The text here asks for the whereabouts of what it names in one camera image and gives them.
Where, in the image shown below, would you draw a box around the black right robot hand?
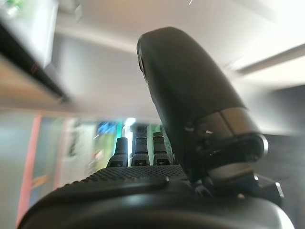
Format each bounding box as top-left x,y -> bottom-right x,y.
16,26 -> 296,229

